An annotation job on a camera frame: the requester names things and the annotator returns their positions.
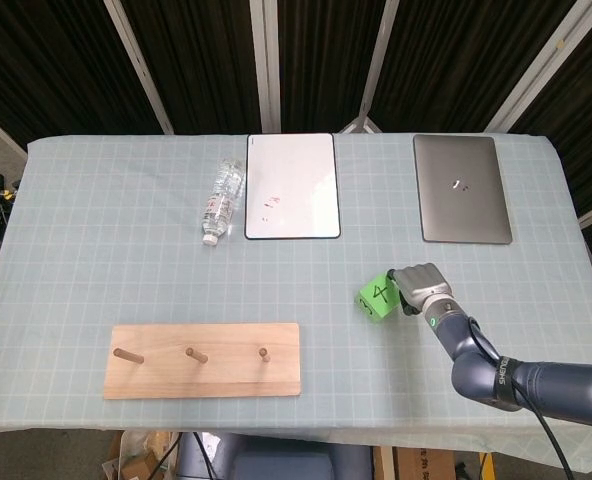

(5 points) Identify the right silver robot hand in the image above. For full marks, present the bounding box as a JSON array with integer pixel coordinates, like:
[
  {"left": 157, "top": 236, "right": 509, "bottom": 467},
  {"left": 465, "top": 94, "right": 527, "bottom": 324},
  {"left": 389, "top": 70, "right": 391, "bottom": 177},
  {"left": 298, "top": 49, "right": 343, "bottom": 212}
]
[{"left": 386, "top": 262, "right": 453, "bottom": 317}]

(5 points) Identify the green numbered cube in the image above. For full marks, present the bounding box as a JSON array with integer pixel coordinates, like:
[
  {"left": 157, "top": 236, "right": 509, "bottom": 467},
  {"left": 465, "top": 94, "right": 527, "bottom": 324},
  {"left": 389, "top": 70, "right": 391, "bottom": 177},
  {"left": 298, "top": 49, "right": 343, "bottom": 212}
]
[{"left": 353, "top": 273, "right": 402, "bottom": 318}]

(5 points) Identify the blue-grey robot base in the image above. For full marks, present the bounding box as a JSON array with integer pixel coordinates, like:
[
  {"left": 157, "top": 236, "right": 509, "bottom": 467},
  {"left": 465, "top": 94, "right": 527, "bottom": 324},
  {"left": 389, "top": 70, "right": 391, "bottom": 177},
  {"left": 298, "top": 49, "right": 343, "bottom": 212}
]
[{"left": 175, "top": 432, "right": 372, "bottom": 480}]

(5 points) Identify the grey closed laptop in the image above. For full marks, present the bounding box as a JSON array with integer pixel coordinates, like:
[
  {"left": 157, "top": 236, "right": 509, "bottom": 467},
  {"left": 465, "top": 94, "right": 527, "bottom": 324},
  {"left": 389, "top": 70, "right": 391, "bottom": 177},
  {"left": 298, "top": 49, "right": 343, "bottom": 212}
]
[{"left": 412, "top": 133, "right": 514, "bottom": 246}]

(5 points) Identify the small white whiteboard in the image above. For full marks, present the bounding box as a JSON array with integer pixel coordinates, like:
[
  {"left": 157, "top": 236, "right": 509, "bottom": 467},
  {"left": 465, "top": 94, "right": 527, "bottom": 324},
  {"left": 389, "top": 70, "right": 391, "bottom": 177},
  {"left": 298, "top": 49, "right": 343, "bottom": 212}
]
[{"left": 244, "top": 132, "right": 342, "bottom": 241}]

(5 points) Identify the printed cardboard box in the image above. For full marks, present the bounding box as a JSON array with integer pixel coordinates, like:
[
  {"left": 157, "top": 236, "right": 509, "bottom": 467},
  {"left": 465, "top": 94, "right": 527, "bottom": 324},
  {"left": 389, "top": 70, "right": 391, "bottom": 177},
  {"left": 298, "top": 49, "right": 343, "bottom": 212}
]
[{"left": 393, "top": 446, "right": 457, "bottom": 480}]

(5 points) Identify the clear plastic water bottle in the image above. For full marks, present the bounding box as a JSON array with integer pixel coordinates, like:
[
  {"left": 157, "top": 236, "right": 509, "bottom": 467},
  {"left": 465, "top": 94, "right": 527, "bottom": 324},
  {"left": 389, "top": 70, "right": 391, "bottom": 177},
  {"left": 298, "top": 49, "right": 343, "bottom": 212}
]
[{"left": 199, "top": 158, "right": 247, "bottom": 247}]

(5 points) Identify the wooden peg board base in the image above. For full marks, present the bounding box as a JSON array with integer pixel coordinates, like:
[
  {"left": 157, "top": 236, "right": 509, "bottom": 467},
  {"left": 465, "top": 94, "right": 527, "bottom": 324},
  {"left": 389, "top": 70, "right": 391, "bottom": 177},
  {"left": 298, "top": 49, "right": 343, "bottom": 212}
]
[{"left": 102, "top": 322, "right": 303, "bottom": 401}]

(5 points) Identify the light blue grid tablecloth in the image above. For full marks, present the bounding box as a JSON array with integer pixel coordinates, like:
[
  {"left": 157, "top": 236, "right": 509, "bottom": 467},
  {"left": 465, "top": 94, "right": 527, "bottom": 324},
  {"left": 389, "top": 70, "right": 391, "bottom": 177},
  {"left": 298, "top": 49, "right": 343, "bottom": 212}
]
[{"left": 0, "top": 132, "right": 592, "bottom": 454}]

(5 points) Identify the open cardboard box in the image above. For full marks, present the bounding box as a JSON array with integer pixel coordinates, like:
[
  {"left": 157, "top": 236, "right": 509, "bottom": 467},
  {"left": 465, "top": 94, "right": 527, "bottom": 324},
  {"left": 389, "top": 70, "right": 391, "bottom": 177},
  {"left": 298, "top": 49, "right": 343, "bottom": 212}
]
[{"left": 100, "top": 430, "right": 182, "bottom": 480}]

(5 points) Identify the black printed velcro strap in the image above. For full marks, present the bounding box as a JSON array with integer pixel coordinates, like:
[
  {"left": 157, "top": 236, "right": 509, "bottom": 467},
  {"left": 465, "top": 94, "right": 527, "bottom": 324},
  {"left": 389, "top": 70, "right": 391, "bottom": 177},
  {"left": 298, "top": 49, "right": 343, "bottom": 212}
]
[{"left": 493, "top": 355, "right": 520, "bottom": 407}]

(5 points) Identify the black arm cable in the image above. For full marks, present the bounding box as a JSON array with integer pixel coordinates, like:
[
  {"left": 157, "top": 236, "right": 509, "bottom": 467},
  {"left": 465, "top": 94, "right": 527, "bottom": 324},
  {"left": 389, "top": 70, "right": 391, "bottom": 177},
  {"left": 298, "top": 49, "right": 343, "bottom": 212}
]
[{"left": 466, "top": 315, "right": 575, "bottom": 480}]

